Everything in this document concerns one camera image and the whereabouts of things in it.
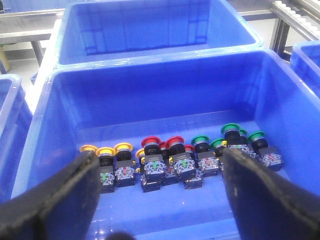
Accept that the green push button right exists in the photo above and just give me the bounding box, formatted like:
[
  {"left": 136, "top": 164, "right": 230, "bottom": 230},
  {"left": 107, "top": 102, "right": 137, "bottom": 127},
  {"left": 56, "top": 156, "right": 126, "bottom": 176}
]
[{"left": 248, "top": 131, "right": 284, "bottom": 172}]

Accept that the yellow mushroom push button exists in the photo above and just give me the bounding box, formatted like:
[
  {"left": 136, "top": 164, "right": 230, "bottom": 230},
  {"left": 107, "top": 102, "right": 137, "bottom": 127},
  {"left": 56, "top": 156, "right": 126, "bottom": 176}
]
[{"left": 114, "top": 142, "right": 136, "bottom": 188}]

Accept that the blue bin holding buttons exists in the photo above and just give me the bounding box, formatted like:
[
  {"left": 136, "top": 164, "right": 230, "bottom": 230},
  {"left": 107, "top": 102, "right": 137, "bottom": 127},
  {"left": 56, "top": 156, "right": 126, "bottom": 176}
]
[{"left": 12, "top": 49, "right": 320, "bottom": 240}]

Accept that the steel roller conveyor frame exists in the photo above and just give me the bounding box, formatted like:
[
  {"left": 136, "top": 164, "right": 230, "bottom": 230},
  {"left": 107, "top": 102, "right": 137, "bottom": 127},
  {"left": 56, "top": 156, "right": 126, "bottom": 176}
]
[{"left": 230, "top": 0, "right": 320, "bottom": 61}]

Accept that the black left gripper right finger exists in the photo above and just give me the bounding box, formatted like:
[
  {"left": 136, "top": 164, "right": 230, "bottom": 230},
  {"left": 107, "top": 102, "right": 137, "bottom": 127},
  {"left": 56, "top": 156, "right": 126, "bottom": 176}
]
[{"left": 222, "top": 148, "right": 320, "bottom": 240}]

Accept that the red mushroom push button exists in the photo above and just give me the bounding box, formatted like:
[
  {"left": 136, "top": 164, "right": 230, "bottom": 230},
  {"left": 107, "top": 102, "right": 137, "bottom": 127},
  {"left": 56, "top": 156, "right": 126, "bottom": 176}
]
[{"left": 165, "top": 135, "right": 196, "bottom": 181}]

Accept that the blue bin at left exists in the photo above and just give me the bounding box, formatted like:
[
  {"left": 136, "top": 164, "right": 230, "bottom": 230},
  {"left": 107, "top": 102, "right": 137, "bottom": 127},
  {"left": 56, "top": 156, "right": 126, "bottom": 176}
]
[{"left": 0, "top": 74, "right": 32, "bottom": 203}]

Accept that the green push button low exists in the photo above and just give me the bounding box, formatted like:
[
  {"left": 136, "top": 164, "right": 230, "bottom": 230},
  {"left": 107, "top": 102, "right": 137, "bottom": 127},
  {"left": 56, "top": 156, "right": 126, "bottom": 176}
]
[{"left": 191, "top": 135, "right": 220, "bottom": 177}]

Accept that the yellow push button small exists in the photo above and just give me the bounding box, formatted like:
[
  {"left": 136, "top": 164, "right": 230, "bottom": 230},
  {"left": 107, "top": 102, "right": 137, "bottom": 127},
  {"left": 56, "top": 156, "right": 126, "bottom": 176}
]
[{"left": 135, "top": 148, "right": 145, "bottom": 174}]

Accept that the blue bin behind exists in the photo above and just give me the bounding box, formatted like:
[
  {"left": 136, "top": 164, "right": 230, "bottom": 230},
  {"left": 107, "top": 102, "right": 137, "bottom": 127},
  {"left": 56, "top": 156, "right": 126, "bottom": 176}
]
[{"left": 55, "top": 0, "right": 263, "bottom": 66}]

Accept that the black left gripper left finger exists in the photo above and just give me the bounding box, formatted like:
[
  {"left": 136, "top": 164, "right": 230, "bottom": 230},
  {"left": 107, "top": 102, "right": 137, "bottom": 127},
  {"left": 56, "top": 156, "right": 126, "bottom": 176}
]
[{"left": 0, "top": 151, "right": 101, "bottom": 240}]

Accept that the green push button tall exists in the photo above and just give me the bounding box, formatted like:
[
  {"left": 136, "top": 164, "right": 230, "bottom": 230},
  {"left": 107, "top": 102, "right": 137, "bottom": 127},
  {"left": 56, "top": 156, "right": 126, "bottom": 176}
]
[{"left": 221, "top": 123, "right": 256, "bottom": 158}]

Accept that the yellow push button left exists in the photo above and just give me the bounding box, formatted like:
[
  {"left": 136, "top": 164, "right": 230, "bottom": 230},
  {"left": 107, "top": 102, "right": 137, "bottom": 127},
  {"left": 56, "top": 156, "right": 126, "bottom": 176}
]
[{"left": 96, "top": 146, "right": 116, "bottom": 194}]

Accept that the blue bin at right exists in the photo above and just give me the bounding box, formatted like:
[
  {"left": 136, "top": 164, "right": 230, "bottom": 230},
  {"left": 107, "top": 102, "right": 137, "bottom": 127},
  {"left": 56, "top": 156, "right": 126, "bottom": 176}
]
[{"left": 290, "top": 40, "right": 320, "bottom": 97}]

